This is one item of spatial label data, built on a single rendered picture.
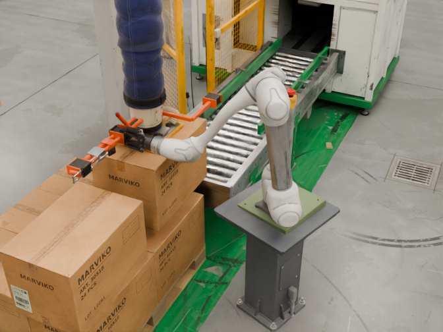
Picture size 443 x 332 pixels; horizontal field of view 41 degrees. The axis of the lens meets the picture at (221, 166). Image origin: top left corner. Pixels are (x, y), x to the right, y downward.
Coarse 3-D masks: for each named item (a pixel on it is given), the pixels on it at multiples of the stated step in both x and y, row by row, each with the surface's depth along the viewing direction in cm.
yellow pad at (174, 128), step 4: (168, 120) 340; (164, 124) 336; (168, 124) 330; (172, 124) 335; (176, 124) 335; (180, 124) 336; (172, 128) 331; (176, 128) 332; (180, 128) 335; (168, 132) 327; (172, 132) 329; (176, 132) 332; (164, 136) 324; (168, 136) 325; (172, 136) 328
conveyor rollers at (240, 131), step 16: (272, 64) 533; (288, 64) 534; (304, 64) 537; (320, 64) 532; (288, 80) 511; (240, 112) 462; (256, 112) 466; (224, 128) 442; (240, 128) 438; (256, 128) 440; (208, 144) 421; (224, 144) 426; (240, 144) 421; (256, 144) 425; (208, 160) 405; (240, 160) 404; (208, 176) 388; (224, 176) 393
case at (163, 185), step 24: (96, 168) 318; (120, 168) 310; (144, 168) 302; (168, 168) 314; (192, 168) 344; (120, 192) 319; (144, 192) 311; (168, 192) 321; (144, 216) 321; (168, 216) 329
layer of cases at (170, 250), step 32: (32, 192) 373; (64, 192) 373; (192, 192) 373; (0, 224) 347; (192, 224) 366; (160, 256) 335; (192, 256) 380; (0, 288) 305; (128, 288) 309; (160, 288) 346; (0, 320) 317; (32, 320) 302; (128, 320) 318
